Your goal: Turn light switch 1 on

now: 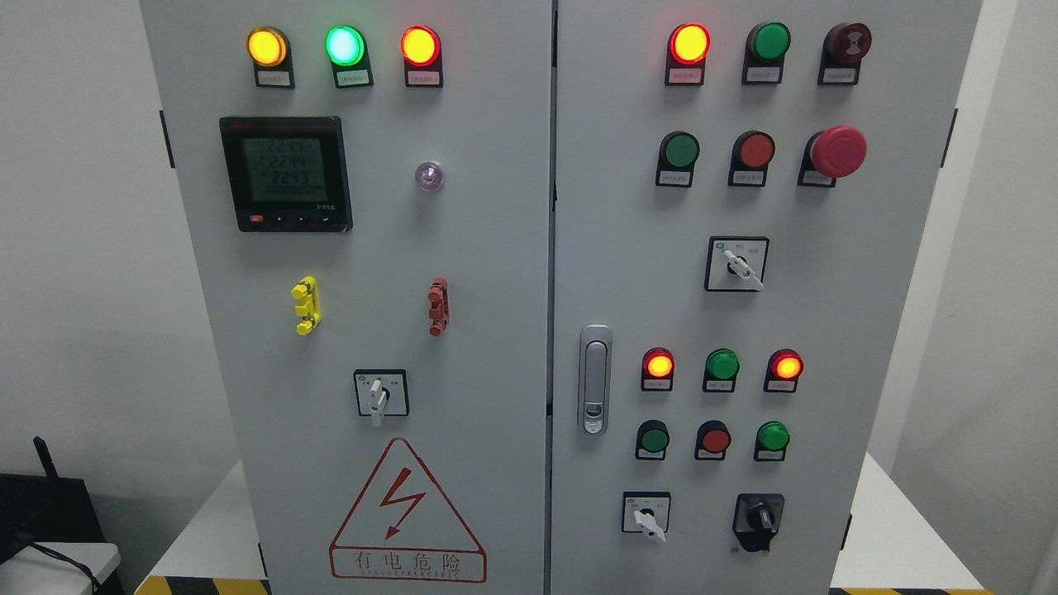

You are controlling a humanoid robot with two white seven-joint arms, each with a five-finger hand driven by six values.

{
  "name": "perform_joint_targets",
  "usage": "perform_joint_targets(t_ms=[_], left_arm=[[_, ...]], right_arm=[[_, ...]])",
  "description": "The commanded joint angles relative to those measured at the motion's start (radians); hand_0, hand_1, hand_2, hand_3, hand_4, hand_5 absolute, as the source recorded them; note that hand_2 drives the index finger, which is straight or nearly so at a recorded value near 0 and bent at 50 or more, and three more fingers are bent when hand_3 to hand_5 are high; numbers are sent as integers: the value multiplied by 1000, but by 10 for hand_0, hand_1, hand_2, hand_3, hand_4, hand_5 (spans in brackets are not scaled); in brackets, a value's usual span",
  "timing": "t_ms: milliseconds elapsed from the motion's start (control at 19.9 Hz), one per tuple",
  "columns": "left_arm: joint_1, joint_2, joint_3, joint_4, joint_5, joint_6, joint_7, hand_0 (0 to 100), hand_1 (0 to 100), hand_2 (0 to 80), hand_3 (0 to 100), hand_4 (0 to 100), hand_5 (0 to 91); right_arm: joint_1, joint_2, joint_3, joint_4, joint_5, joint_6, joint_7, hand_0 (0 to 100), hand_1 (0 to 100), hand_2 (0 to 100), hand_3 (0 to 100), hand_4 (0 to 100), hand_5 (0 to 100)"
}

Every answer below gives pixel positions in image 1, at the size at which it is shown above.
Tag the door rotary switch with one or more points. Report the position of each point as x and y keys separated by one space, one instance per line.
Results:
x=381 y=393

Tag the red terminal clip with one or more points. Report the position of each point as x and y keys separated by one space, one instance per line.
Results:
x=438 y=307

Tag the red lit lamp lower left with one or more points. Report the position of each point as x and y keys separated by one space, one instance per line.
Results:
x=657 y=370

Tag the red lit lamp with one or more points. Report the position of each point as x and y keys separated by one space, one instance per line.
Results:
x=657 y=370
x=783 y=370
x=688 y=47

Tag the clear small light bulb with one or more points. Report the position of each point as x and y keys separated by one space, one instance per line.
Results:
x=429 y=176

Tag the green button bottom left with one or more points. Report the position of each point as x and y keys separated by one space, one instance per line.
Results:
x=653 y=438

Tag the green button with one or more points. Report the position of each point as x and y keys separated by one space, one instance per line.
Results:
x=771 y=442
x=766 y=46
x=653 y=438

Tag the left grey cabinet door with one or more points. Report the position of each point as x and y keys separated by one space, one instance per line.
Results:
x=477 y=392

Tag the grey cabinet door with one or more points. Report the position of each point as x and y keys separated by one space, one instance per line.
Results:
x=477 y=392
x=632 y=255

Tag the green lamp lower middle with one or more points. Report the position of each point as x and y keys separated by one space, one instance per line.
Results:
x=720 y=371

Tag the green push button second row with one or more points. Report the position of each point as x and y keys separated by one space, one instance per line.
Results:
x=677 y=154

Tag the yellow terminal clip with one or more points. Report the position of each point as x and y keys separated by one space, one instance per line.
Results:
x=307 y=305

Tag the red button bottom middle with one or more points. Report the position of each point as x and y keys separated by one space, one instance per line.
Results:
x=713 y=441

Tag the right grey cabinet door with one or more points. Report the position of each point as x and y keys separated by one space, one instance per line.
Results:
x=632 y=255

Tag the red electric hazard warning sticker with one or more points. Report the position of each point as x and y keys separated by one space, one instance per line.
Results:
x=403 y=527

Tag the red lit lamp lower right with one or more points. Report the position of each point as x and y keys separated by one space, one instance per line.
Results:
x=783 y=370

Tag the red push button second row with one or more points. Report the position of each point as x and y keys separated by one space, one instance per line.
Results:
x=750 y=157

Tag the black digital power meter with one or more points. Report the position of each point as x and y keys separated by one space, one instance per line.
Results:
x=287 y=174

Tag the red indicator lamp left door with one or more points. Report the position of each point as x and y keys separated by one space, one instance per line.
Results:
x=421 y=51

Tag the green button bottom right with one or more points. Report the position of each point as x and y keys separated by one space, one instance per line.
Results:
x=771 y=442

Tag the red lit lamp right top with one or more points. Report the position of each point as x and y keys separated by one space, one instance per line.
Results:
x=688 y=47

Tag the green lit indicator lamp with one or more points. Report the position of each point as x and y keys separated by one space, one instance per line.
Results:
x=349 y=59

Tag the red emergency stop button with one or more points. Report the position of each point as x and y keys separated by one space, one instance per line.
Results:
x=831 y=155

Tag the green button top right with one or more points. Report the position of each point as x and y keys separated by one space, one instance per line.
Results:
x=766 y=46

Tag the yellow indicator lamp top left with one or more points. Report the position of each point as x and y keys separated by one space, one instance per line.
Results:
x=272 y=59

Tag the dark red buzzer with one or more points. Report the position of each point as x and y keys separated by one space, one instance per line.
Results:
x=843 y=50

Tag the black router with antenna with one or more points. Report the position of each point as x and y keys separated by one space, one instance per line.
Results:
x=45 y=509

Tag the white box lower left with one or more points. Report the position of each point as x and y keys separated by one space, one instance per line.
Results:
x=31 y=572

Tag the silver door latch handle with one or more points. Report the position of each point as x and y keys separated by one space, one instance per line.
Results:
x=595 y=358

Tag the upper right rotary switch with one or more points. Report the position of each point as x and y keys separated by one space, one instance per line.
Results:
x=736 y=264

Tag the lower white rotary switch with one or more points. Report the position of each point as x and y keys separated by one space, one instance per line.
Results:
x=646 y=513

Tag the black key selector switch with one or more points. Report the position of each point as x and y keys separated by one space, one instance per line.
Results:
x=757 y=519

